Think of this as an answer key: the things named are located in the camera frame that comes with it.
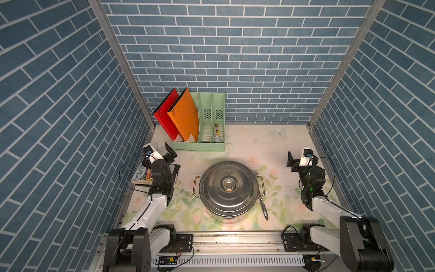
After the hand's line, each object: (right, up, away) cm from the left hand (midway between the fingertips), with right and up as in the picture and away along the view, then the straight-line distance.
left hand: (163, 145), depth 80 cm
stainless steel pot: (+30, -26, -13) cm, 42 cm away
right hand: (+68, -3, +4) cm, 68 cm away
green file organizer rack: (+20, +24, +32) cm, 44 cm away
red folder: (-3, +15, +7) cm, 17 cm away
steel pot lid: (+31, -17, -6) cm, 36 cm away
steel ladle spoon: (+48, -29, +6) cm, 56 cm away
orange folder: (+7, +17, +14) cm, 23 cm away
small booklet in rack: (+24, +10, +38) cm, 45 cm away
